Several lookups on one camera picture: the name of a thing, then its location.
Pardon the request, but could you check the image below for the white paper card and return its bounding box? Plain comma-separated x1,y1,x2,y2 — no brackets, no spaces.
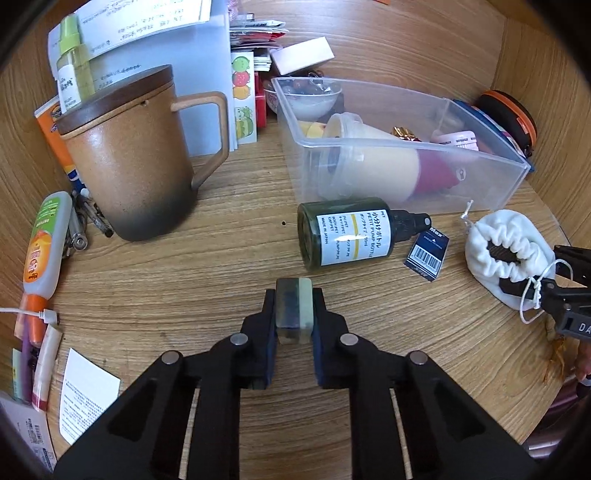
58,348,122,447

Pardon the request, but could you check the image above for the clear plastic bin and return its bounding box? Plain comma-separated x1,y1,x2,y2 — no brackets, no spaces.
271,76,532,216

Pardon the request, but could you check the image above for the white cable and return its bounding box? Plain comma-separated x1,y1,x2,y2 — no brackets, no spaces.
0,306,60,326

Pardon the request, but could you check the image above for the white rectangular box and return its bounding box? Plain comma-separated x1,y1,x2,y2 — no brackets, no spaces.
270,37,334,77

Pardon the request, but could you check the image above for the stack of cards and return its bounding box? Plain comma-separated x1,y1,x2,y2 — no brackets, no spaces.
229,17,288,71

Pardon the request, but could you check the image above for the light green spray bottle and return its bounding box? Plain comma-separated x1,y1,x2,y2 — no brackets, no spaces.
55,14,96,110

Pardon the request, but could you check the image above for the large white box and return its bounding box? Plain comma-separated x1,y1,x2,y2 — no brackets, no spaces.
48,0,239,157

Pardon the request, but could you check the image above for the yellow item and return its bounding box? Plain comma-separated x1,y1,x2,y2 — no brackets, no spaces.
297,120,327,139

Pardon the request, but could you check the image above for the glass bowl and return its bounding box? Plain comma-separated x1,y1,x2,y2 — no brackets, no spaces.
277,84,344,119

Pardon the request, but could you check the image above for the wooden mug lid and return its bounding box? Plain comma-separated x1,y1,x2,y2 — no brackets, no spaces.
54,65,175,140

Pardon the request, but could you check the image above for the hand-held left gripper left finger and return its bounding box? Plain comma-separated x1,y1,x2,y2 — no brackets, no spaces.
53,288,278,480

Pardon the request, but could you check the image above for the wooden desktop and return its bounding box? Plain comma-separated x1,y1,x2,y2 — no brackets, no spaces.
9,0,580,480

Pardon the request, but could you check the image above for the person's right hand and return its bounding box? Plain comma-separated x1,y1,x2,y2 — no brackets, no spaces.
575,342,591,398

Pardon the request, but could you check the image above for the orange and green tube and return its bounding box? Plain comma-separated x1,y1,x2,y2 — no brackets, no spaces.
21,191,75,344

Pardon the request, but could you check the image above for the dark green spray bottle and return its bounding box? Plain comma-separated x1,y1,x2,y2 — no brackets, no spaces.
297,197,432,272

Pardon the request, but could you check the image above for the brown ceramic mug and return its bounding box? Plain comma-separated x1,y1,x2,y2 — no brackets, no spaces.
62,91,230,243

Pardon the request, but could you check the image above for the orange packet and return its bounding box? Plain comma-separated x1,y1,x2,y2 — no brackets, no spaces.
34,96,89,195

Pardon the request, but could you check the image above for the cream and maroon tumbler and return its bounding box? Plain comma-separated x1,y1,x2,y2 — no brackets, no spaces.
321,112,467,202

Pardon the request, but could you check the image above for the white labelled package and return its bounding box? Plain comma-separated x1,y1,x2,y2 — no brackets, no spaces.
0,391,59,477

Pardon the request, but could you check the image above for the white printed paper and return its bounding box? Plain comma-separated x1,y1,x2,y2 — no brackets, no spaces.
73,0,213,60

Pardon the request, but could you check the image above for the fruit sticker box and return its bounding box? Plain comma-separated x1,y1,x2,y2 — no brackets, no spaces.
230,50,257,142

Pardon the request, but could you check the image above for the small blue barcode box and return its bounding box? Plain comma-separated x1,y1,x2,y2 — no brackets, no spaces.
404,224,450,282

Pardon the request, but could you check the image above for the black pen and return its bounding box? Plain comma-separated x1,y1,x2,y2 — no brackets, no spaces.
75,190,115,239

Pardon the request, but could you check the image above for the red and white bowl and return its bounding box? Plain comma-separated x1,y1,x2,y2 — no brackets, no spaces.
262,78,279,114

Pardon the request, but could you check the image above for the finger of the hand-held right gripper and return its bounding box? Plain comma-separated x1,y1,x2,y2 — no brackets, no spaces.
553,246,591,280
500,275,561,311

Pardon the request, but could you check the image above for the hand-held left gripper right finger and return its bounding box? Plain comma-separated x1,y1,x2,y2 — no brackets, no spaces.
311,287,540,480

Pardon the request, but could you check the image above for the silver pen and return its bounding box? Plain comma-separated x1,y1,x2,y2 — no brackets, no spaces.
64,205,89,258

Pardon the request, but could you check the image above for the translucent green soap block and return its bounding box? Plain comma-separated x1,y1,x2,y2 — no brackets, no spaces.
276,278,315,346

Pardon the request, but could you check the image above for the white and pink tube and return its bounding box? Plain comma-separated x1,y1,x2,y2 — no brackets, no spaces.
31,323,64,412

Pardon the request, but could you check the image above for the orange fringed scrap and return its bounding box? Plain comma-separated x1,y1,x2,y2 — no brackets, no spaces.
543,330,570,387

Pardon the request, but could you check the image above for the white drawstring pouch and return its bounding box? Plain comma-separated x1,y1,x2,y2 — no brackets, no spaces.
461,199,574,325

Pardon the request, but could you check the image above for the orange and black round case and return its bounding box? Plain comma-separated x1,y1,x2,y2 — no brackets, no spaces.
475,90,538,158

